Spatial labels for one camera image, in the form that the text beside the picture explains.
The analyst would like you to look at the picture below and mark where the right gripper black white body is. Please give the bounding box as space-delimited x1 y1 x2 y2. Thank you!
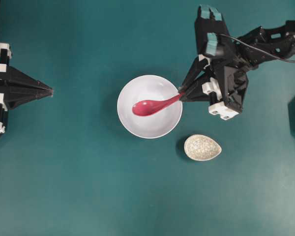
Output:
195 4 249 120

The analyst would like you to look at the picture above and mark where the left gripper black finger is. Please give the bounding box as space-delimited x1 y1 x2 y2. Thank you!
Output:
0 86 54 110
0 65 53 92

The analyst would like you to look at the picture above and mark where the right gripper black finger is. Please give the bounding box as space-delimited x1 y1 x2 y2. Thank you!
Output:
181 75 218 102
178 57 210 91

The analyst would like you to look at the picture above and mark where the pink plastic spoon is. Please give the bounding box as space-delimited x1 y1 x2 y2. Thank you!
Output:
131 92 185 117

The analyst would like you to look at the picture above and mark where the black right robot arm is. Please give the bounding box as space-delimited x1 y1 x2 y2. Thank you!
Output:
178 5 295 120

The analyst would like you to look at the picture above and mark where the white round bowl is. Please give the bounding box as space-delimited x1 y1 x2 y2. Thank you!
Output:
117 75 183 139

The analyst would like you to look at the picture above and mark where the speckled ceramic spoon rest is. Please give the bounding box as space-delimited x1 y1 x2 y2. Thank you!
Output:
184 134 222 161

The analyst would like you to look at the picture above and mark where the black cable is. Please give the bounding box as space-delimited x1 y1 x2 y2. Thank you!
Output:
217 33 295 63

